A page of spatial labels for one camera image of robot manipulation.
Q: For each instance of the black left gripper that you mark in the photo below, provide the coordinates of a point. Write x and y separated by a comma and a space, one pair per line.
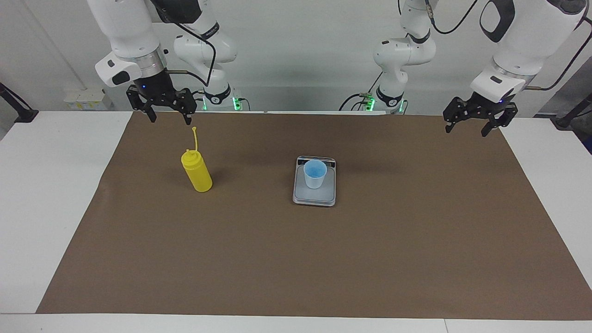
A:
485, 108

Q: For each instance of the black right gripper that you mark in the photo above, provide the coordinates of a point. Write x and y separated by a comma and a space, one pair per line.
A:
159, 95

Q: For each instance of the yellow squeeze bottle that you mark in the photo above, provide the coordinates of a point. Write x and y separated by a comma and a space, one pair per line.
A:
199, 175

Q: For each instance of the light blue plastic cup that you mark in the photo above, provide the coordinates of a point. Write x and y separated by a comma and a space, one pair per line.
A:
315, 180

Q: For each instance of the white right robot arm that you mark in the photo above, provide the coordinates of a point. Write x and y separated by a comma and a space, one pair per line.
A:
125, 27

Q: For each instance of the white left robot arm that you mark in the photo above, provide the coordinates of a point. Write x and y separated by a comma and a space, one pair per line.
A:
522, 46

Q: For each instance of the silver digital kitchen scale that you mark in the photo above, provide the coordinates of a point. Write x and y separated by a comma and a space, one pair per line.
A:
314, 198

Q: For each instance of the black clamp stand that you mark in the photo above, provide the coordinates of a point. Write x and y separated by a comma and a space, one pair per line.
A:
566, 121
25, 114

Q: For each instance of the brown table mat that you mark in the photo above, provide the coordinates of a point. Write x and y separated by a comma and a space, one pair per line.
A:
296, 259

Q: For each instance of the white wall power strip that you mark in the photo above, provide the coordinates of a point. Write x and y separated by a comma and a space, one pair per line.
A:
85, 99

